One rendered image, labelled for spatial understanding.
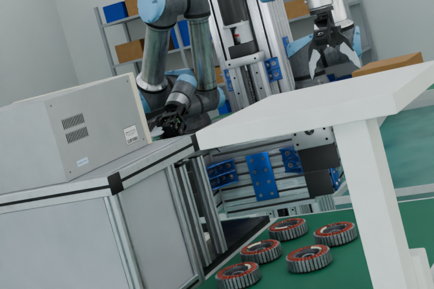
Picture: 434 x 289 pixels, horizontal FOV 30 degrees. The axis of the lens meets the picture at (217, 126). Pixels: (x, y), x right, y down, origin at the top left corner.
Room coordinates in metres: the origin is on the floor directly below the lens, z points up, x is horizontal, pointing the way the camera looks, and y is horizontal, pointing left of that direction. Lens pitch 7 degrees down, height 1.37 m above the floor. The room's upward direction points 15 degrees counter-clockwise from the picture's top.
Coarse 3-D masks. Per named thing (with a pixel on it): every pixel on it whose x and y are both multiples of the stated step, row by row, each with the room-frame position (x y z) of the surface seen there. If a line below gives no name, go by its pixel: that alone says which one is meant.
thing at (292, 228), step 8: (272, 224) 2.30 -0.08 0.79; (280, 224) 2.30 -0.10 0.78; (288, 224) 2.30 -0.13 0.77; (296, 224) 2.23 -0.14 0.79; (304, 224) 2.24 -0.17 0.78; (272, 232) 2.24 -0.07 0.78; (280, 232) 2.22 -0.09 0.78; (288, 232) 2.22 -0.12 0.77; (296, 232) 2.22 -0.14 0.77; (304, 232) 2.23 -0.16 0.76; (280, 240) 2.22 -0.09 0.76; (288, 240) 2.22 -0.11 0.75
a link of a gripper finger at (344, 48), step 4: (344, 44) 2.35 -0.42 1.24; (340, 48) 2.36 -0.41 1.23; (344, 48) 2.35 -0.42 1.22; (348, 48) 2.35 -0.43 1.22; (344, 52) 2.35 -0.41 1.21; (348, 52) 2.35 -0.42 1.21; (352, 52) 2.35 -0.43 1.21; (348, 56) 2.35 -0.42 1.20; (352, 56) 2.35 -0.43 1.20; (356, 56) 2.35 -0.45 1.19; (352, 60) 2.35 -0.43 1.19; (356, 60) 2.35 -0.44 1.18; (356, 64) 2.35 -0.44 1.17
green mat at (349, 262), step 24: (312, 216) 2.42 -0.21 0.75; (336, 216) 2.34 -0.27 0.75; (408, 216) 2.15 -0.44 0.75; (432, 216) 2.09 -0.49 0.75; (312, 240) 2.16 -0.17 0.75; (360, 240) 2.05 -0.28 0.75; (408, 240) 1.94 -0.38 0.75; (432, 240) 1.90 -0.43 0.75; (264, 264) 2.06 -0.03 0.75; (336, 264) 1.90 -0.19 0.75; (360, 264) 1.86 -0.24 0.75; (432, 264) 1.73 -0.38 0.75; (216, 288) 1.97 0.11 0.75; (264, 288) 1.87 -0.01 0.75; (288, 288) 1.83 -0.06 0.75; (312, 288) 1.78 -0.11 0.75; (336, 288) 1.74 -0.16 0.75; (360, 288) 1.70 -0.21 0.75
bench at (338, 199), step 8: (432, 88) 4.45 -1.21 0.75; (424, 96) 4.45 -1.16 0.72; (432, 96) 4.43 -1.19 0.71; (344, 184) 5.12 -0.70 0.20; (424, 184) 4.58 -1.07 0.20; (432, 184) 4.54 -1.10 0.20; (336, 192) 4.97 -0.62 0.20; (344, 192) 5.07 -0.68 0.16; (400, 192) 4.62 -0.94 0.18; (408, 192) 4.60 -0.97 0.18; (416, 192) 4.58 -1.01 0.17; (424, 192) 4.55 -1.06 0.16; (336, 200) 4.81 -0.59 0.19; (344, 200) 4.79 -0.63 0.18
